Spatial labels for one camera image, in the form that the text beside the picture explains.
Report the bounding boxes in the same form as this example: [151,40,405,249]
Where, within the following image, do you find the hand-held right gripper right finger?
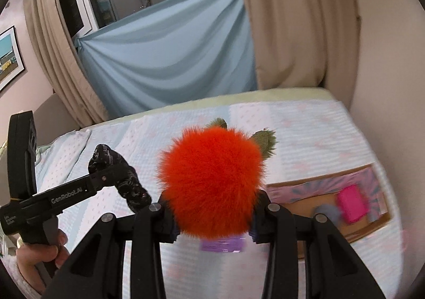
[249,192,386,299]

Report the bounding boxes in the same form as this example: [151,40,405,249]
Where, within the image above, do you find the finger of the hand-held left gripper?
[89,169,117,192]

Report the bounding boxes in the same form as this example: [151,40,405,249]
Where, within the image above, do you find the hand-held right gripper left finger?
[43,193,182,299]

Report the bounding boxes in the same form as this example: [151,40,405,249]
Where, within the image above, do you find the black patterned scrunchie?
[88,144,152,214]

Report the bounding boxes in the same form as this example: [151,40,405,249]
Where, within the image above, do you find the cardboard box with pink lining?
[265,163,393,260]

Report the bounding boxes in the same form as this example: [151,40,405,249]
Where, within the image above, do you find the orange fluffy plush toy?
[159,117,278,254]

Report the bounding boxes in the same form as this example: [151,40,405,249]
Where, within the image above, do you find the pink soft item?
[336,185,370,224]

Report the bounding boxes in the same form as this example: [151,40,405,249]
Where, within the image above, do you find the person's left hand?
[16,229,71,293]

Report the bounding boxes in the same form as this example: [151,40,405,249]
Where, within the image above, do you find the light blue pillow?
[36,129,92,187]

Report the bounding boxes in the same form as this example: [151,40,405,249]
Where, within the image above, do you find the grey fuzzy item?
[312,204,343,224]

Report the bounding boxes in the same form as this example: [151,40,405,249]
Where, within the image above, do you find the beige curtain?
[22,0,111,127]
[229,0,361,91]

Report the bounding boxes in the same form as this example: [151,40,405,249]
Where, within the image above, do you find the light blue patterned blanket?
[35,100,405,299]

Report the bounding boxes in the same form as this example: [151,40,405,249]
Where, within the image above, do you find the light blue hanging sheet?
[74,0,258,119]

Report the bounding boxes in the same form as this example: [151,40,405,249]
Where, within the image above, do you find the framed wall picture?
[0,26,26,92]

